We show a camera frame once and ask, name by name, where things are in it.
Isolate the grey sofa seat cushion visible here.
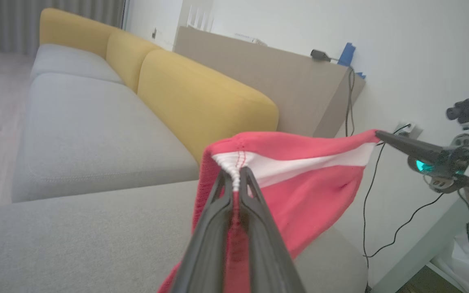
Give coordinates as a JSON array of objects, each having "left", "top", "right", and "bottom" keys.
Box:
[
  {"left": 30, "top": 44, "right": 124, "bottom": 85},
  {"left": 12, "top": 73, "right": 199, "bottom": 203}
]

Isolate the yellow sofa back cushion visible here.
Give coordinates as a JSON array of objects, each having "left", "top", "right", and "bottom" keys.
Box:
[
  {"left": 137, "top": 50, "right": 280, "bottom": 163},
  {"left": 40, "top": 8, "right": 122, "bottom": 59},
  {"left": 105, "top": 31, "right": 164, "bottom": 94}
]

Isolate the blue object on cabinet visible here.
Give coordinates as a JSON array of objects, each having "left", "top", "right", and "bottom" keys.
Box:
[{"left": 337, "top": 42, "right": 366, "bottom": 79}]

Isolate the grey curtain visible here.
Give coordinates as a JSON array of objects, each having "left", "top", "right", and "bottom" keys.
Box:
[{"left": 0, "top": 0, "right": 128, "bottom": 56}]

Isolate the red Bulls jersey top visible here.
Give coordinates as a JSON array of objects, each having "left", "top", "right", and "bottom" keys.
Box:
[{"left": 157, "top": 129, "right": 381, "bottom": 293}]

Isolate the black power adapter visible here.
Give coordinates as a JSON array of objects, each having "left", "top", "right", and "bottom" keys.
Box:
[{"left": 311, "top": 49, "right": 332, "bottom": 63}]

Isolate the long black floor cable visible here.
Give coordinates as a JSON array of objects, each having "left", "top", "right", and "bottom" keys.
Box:
[{"left": 366, "top": 193, "right": 445, "bottom": 259}]

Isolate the white wall socket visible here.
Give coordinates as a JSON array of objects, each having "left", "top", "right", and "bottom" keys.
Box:
[{"left": 397, "top": 121, "right": 423, "bottom": 140}]

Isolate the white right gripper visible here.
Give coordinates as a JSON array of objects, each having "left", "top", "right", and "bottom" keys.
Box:
[{"left": 375, "top": 119, "right": 469, "bottom": 192}]

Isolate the white antenna device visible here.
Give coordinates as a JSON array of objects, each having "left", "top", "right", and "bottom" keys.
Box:
[{"left": 187, "top": 3, "right": 215, "bottom": 32}]

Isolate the black adapter cable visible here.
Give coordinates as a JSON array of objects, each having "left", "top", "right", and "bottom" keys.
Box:
[{"left": 344, "top": 66, "right": 357, "bottom": 138}]

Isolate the large grey sofa chaise cushion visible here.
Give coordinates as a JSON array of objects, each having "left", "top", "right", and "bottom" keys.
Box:
[{"left": 0, "top": 179, "right": 368, "bottom": 293}]

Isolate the white flat device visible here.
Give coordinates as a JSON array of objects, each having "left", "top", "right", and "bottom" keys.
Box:
[{"left": 234, "top": 33, "right": 268, "bottom": 47}]

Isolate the beige brown sideboard cabinet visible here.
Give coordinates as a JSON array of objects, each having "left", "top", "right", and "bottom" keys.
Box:
[{"left": 173, "top": 26, "right": 366, "bottom": 139}]

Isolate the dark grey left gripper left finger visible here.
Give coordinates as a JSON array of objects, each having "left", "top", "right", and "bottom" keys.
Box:
[{"left": 171, "top": 170, "right": 234, "bottom": 293}]

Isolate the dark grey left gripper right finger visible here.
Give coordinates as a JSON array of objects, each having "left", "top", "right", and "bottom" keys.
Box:
[{"left": 239, "top": 167, "right": 306, "bottom": 293}]

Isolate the black wall power cable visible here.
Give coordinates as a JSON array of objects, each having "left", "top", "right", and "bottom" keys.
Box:
[{"left": 362, "top": 123, "right": 411, "bottom": 293}]

